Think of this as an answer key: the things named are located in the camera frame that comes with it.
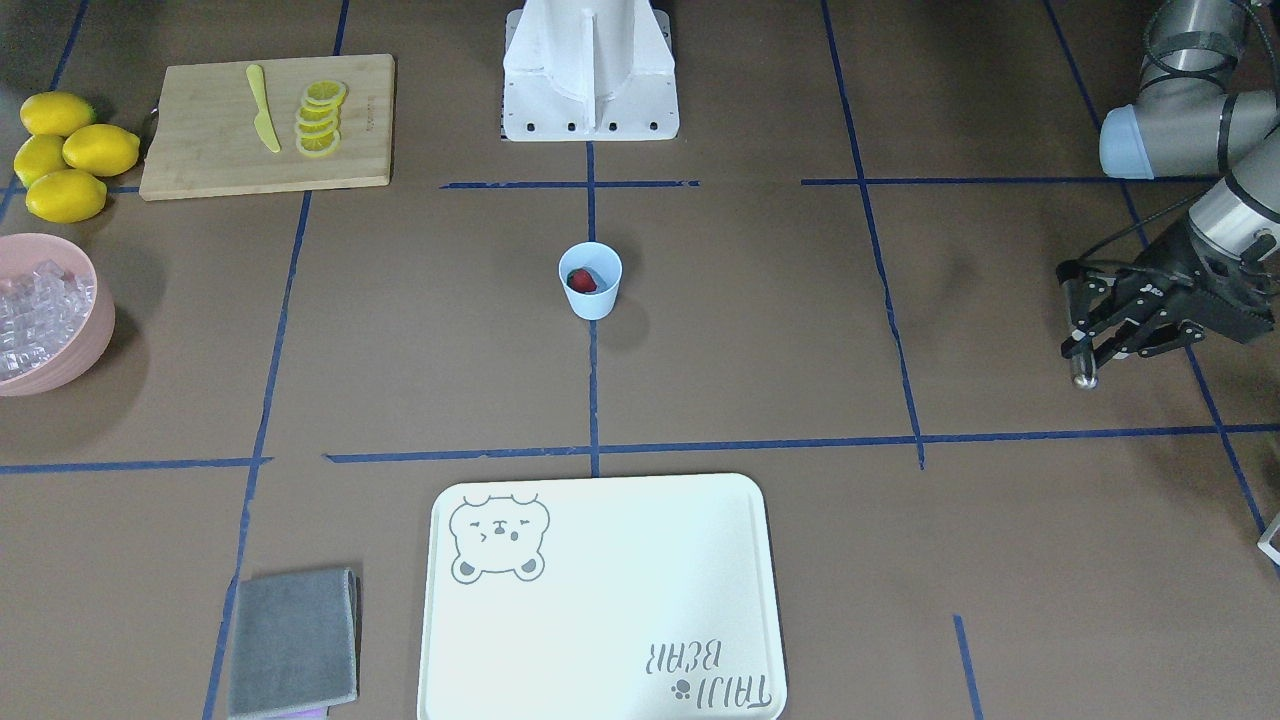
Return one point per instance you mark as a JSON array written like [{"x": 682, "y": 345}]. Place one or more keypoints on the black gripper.
[{"x": 1168, "y": 268}]

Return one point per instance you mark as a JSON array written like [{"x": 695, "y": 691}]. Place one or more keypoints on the steel muddler black tip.
[{"x": 1082, "y": 364}]

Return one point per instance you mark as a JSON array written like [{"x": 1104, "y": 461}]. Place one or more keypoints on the red strawberry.
[{"x": 581, "y": 280}]

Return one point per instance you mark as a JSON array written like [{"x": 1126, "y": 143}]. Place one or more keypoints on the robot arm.
[{"x": 1186, "y": 122}]

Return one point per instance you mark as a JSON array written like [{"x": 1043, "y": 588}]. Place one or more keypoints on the light blue plastic cup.
[{"x": 607, "y": 267}]

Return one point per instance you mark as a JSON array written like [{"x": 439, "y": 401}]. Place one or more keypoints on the pink bowl of ice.
[{"x": 58, "y": 313}]

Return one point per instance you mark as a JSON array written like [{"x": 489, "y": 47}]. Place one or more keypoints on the cream bear serving tray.
[{"x": 601, "y": 598}]

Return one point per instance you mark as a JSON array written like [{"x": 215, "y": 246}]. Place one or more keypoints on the lemon slice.
[
  {"x": 315, "y": 128},
  {"x": 311, "y": 114},
  {"x": 324, "y": 93},
  {"x": 318, "y": 146}
]

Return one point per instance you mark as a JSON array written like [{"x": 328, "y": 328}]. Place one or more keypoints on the yellow plastic knife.
[{"x": 263, "y": 122}]

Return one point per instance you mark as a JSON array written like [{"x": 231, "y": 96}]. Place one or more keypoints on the grey folded cloth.
[{"x": 294, "y": 645}]

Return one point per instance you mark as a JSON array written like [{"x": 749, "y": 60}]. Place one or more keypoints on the bamboo cutting board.
[{"x": 206, "y": 144}]

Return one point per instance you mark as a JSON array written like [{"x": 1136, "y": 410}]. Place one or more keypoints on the whole yellow lemon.
[
  {"x": 56, "y": 113},
  {"x": 66, "y": 196},
  {"x": 38, "y": 157},
  {"x": 103, "y": 150}
]

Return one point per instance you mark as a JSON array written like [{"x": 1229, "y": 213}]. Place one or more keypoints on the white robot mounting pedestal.
[{"x": 589, "y": 71}]

